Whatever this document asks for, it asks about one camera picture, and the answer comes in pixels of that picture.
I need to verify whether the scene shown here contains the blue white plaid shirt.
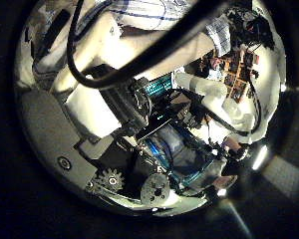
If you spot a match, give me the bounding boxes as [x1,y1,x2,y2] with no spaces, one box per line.
[99,0,232,58]

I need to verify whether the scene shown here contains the wooden cubby shelf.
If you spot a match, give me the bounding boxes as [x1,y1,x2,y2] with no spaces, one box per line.
[195,49,260,104]

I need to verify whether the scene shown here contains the teal box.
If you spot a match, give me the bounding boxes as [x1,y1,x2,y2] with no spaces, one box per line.
[144,74,173,98]

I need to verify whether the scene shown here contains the thick black cable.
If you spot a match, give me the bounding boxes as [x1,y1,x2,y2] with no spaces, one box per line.
[66,0,230,91]

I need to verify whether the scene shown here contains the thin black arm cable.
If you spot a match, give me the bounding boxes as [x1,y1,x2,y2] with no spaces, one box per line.
[195,79,263,137]

